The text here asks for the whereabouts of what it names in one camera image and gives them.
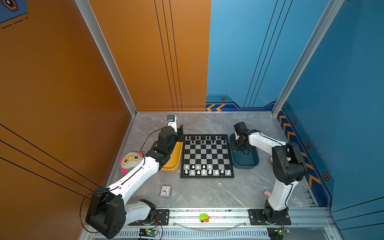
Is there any green circuit board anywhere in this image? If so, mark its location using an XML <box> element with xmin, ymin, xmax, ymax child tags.
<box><xmin>267</xmin><ymin>229</ymin><xmax>291</xmax><ymax>240</ymax></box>
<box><xmin>138</xmin><ymin>229</ymin><xmax>159</xmax><ymax>240</ymax></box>

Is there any yellow plastic tray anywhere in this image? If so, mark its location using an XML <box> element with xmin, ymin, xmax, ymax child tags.
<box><xmin>161</xmin><ymin>142</ymin><xmax>183</xmax><ymax>172</ymax></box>

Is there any aluminium front rail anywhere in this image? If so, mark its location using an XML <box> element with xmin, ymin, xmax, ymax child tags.
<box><xmin>157</xmin><ymin>207</ymin><xmax>336</xmax><ymax>229</ymax></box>

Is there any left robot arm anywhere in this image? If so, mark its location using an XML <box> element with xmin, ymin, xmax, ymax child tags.
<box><xmin>85</xmin><ymin>124</ymin><xmax>184</xmax><ymax>239</ymax></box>

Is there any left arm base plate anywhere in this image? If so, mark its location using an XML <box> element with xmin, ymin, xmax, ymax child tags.
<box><xmin>130</xmin><ymin>209</ymin><xmax>170</xmax><ymax>226</ymax></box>

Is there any right green circuit board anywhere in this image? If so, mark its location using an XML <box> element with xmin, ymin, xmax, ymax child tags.
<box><xmin>267</xmin><ymin>229</ymin><xmax>291</xmax><ymax>240</ymax></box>

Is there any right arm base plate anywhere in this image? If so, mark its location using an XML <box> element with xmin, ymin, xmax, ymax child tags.
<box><xmin>248</xmin><ymin>208</ymin><xmax>292</xmax><ymax>226</ymax></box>

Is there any black white chessboard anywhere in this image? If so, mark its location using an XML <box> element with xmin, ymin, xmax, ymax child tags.
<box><xmin>181</xmin><ymin>134</ymin><xmax>235</xmax><ymax>179</ymax></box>

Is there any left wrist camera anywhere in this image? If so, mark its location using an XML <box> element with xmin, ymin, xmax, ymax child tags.
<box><xmin>167</xmin><ymin>115</ymin><xmax>178</xmax><ymax>133</ymax></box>

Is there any dark teal plastic tray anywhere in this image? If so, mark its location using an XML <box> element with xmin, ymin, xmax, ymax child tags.
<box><xmin>230</xmin><ymin>134</ymin><xmax>260</xmax><ymax>170</ymax></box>

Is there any left green circuit board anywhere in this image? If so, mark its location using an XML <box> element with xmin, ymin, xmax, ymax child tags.
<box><xmin>138</xmin><ymin>229</ymin><xmax>159</xmax><ymax>240</ymax></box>

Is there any pink green plush toy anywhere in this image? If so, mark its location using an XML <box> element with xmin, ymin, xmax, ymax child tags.
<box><xmin>120</xmin><ymin>152</ymin><xmax>144</xmax><ymax>175</ymax></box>

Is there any small clear alarm clock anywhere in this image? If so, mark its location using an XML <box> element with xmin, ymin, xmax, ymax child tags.
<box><xmin>160</xmin><ymin>185</ymin><xmax>172</xmax><ymax>198</ymax></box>

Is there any small pink eraser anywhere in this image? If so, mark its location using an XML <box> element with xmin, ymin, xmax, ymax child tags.
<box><xmin>263</xmin><ymin>190</ymin><xmax>272</xmax><ymax>198</ymax></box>

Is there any green orange toy car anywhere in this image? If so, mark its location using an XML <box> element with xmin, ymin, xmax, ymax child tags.
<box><xmin>199</xmin><ymin>214</ymin><xmax>210</xmax><ymax>223</ymax></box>

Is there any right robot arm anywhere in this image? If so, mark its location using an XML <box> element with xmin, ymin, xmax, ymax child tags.
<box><xmin>230</xmin><ymin>122</ymin><xmax>307</xmax><ymax>225</ymax></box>

